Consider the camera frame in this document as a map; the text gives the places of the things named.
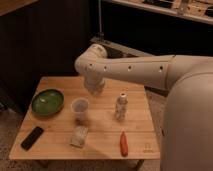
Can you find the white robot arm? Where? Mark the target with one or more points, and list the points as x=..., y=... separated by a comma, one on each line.
x=187, y=131

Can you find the clear plastic bottle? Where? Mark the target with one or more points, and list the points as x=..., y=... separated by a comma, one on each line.
x=121, y=106

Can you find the clear plastic cup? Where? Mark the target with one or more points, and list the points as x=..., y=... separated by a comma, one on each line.
x=79, y=108

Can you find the vertical metal pole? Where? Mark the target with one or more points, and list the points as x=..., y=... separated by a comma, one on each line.
x=101, y=34

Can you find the white snack packet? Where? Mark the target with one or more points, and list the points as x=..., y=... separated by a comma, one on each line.
x=79, y=136

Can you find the green ceramic bowl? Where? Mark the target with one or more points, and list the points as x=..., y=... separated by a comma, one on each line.
x=47, y=102

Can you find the orange carrot toy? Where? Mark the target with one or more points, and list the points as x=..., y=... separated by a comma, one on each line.
x=123, y=144

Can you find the black remote control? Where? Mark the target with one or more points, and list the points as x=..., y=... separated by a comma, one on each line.
x=32, y=137

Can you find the upper wooden shelf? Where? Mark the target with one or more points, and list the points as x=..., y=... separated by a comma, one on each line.
x=195, y=10

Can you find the metal shelf rail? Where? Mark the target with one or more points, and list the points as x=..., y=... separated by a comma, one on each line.
x=115, y=50

